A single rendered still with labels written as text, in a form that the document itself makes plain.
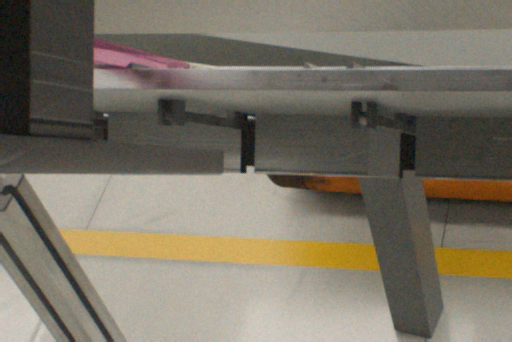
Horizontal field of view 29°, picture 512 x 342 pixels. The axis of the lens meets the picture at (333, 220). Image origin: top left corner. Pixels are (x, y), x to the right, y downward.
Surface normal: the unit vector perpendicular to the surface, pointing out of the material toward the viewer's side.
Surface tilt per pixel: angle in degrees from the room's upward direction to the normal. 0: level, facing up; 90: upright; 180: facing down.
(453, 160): 43
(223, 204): 0
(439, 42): 0
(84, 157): 90
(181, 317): 0
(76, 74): 90
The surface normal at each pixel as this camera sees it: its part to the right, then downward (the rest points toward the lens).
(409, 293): -0.39, 0.74
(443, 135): -0.27, 0.04
